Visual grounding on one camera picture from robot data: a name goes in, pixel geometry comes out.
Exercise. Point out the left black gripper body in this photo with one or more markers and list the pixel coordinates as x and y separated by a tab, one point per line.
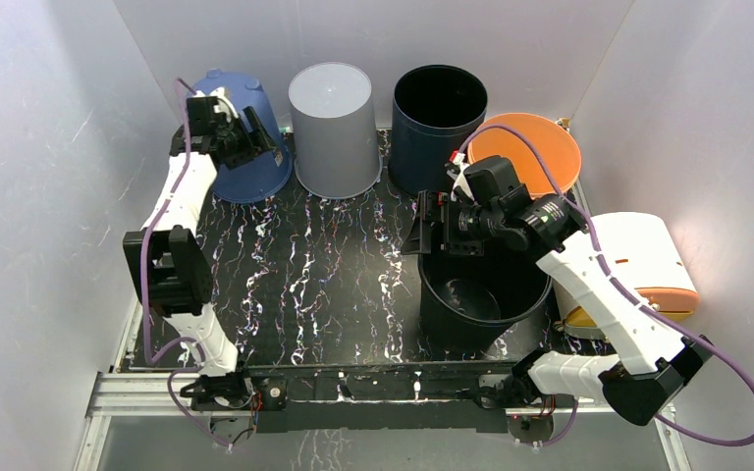
240	143

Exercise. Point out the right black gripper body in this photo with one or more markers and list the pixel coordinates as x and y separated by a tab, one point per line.
432	221

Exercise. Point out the blue plastic bucket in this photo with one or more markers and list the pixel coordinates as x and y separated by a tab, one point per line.
260	178

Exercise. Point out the grey plastic bucket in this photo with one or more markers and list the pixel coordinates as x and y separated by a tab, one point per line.
335	134

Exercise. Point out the large black bucket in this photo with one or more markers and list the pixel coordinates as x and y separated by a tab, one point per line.
467	302

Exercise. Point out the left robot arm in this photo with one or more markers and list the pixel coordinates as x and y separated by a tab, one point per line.
171	275

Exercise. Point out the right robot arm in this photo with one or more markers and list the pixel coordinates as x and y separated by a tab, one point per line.
653	358

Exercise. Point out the white and orange container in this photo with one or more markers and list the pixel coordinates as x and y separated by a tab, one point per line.
641	252

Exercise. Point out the dark blue bucket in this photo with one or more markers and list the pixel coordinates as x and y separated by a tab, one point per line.
435	108

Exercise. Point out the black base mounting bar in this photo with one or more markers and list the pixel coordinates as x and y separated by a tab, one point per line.
398	396

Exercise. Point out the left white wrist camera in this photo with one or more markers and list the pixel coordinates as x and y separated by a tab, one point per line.
224	104

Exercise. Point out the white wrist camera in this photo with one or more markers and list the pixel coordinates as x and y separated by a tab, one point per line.
455	168
224	104

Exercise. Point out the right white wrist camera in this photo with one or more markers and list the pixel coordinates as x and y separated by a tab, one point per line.
455	168

